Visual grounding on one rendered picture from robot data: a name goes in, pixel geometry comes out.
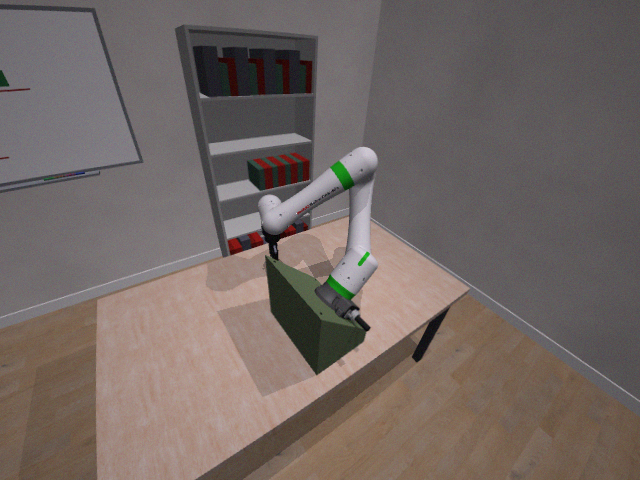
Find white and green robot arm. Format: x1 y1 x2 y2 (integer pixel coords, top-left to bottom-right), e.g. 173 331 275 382
258 147 378 332

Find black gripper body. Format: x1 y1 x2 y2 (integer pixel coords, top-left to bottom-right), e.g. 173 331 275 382
265 235 280 250

